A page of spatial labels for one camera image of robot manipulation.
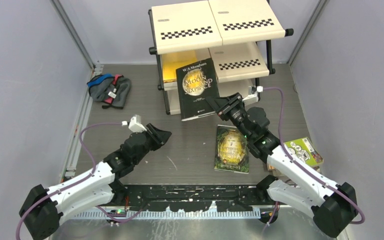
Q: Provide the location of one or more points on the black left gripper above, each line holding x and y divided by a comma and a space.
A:
165, 135

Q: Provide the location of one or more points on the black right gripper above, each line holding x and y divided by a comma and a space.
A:
224, 106

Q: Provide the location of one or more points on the black Moon and Sixpence book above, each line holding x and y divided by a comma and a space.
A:
196, 82

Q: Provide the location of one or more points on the green Alice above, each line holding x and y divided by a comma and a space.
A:
231, 150

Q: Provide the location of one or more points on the yellow hardcover book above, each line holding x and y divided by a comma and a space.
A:
173, 61

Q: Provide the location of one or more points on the lime green cartoon book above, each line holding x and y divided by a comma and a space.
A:
304, 150

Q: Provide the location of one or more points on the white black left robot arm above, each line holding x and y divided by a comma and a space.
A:
45, 209

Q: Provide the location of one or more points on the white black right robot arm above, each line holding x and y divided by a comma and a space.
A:
331, 206

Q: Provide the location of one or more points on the grey blue red cloth bag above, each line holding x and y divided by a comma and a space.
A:
110, 90

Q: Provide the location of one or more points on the cream three-tier shelf rack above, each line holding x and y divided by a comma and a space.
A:
236, 34

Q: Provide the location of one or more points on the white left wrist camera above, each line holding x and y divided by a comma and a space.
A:
134, 124

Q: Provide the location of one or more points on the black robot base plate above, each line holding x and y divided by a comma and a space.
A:
191, 198

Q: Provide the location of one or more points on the aluminium frame rail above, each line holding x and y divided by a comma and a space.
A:
78, 124

